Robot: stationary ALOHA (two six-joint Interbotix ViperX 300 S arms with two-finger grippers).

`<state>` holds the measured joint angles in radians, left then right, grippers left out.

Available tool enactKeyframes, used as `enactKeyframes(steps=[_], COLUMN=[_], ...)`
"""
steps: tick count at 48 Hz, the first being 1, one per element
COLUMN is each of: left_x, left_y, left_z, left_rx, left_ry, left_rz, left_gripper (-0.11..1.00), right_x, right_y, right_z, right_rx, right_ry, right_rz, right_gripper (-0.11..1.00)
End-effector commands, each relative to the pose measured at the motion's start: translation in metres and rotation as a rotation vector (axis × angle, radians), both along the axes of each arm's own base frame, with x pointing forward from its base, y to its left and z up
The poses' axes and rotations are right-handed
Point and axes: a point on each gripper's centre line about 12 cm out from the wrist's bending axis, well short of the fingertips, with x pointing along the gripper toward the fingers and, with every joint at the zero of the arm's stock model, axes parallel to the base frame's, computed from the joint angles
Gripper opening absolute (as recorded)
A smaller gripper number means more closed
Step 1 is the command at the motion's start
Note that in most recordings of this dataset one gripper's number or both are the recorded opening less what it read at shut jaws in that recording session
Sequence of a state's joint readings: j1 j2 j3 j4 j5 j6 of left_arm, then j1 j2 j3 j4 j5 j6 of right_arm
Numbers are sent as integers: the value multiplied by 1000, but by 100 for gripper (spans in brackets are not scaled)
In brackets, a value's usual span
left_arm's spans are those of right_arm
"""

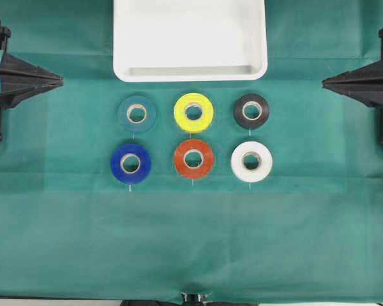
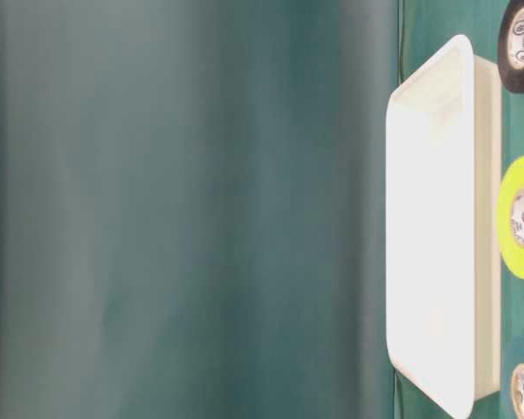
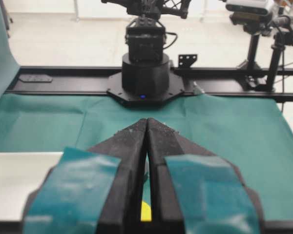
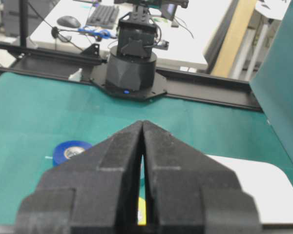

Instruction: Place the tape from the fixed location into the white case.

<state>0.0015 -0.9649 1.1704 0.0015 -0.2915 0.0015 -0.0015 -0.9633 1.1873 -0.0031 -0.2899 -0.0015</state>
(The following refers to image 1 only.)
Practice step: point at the black stand at bottom edge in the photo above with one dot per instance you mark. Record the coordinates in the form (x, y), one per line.
(188, 297)

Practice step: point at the white tape roll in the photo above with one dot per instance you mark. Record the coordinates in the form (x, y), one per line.
(251, 162)

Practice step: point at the teal tape roll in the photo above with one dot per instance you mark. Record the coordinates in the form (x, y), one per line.
(137, 114)

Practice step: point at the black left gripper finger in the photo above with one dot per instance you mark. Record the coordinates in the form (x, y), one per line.
(13, 66)
(11, 99)

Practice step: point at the red tape roll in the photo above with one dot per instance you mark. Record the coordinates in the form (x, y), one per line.
(193, 159)

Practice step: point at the white plastic tray case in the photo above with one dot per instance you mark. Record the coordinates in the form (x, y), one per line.
(189, 41)

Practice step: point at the black tape roll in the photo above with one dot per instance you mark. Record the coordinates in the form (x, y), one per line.
(251, 111)

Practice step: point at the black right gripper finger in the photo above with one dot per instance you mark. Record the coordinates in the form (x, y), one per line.
(369, 74)
(370, 95)

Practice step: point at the green table cloth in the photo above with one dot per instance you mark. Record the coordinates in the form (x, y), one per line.
(311, 230)

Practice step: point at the blue tape roll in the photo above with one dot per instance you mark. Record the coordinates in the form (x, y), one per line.
(130, 163)

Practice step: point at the yellow tape roll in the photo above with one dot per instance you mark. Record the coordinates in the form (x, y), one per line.
(193, 112)

